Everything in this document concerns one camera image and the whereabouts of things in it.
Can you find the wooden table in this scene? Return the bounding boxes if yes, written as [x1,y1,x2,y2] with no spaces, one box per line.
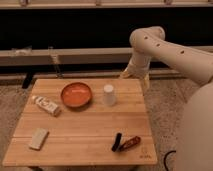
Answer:
[3,79,157,166]

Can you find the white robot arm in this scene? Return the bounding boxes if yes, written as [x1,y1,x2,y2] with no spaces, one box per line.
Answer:
[121,26,213,171]

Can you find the white ceramic cup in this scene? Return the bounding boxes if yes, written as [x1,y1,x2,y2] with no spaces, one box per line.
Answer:
[103,84,116,106]

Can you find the grey metal rail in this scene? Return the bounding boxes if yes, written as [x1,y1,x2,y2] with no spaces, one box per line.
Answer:
[0,45,213,67]

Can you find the orange bowl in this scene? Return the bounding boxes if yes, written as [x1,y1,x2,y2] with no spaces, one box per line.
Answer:
[61,82,92,108]

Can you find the black cable on floor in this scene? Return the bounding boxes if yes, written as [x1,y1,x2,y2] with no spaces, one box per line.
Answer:
[163,149,178,171]

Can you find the white rectangular sponge block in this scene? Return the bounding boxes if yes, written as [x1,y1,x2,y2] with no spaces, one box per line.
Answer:
[29,128,49,150]

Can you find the white tube with label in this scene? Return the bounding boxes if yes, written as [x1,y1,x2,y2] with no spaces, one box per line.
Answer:
[32,95,61,117]

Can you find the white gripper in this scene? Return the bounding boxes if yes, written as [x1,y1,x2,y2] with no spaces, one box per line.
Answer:
[119,58,150,92]

